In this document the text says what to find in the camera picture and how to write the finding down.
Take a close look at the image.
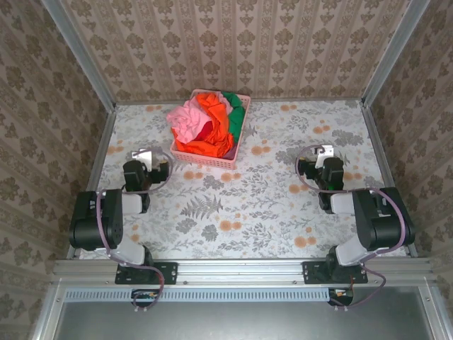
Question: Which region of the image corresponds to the pink plastic basket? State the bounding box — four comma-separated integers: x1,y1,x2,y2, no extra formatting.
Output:
170,88,253,171

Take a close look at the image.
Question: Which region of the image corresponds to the orange t-shirt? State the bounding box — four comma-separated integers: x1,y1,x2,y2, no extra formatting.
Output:
173,92,236,159

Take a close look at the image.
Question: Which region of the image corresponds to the pink t-shirt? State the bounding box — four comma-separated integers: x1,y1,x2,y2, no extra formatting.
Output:
166,98,214,145

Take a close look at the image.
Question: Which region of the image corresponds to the green t-shirt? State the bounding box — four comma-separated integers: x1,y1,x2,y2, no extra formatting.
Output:
220,91,247,141

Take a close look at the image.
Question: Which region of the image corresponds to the grey metal panel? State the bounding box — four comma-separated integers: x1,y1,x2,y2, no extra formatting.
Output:
30,278,447,340

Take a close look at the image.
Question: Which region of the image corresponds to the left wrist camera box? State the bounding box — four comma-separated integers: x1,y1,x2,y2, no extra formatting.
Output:
131,148,154,173

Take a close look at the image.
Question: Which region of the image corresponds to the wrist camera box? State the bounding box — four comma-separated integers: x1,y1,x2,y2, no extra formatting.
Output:
131,148,154,173
314,144,336,169

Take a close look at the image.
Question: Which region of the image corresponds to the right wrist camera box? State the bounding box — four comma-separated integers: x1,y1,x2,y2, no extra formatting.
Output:
314,144,336,169

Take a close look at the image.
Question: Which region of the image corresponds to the aluminium side rail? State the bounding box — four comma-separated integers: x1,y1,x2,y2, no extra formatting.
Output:
65,103,118,260
360,100,420,258

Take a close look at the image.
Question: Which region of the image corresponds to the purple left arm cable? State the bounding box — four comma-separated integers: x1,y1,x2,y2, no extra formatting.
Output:
96,147,176,313

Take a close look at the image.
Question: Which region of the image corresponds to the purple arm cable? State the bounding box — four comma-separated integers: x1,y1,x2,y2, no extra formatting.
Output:
294,143,408,313
96,147,176,313

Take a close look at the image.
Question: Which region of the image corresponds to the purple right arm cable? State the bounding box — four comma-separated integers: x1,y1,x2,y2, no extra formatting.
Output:
294,143,408,313

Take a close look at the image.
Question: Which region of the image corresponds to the aluminium mounting rail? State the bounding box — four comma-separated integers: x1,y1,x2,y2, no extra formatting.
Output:
52,257,435,287

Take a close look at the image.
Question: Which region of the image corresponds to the aluminium frame post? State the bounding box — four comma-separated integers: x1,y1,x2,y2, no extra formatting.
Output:
360,0,431,108
40,0,117,113

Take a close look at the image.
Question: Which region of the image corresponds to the slotted grey cable duct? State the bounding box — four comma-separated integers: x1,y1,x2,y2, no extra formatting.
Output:
64,287,333,303

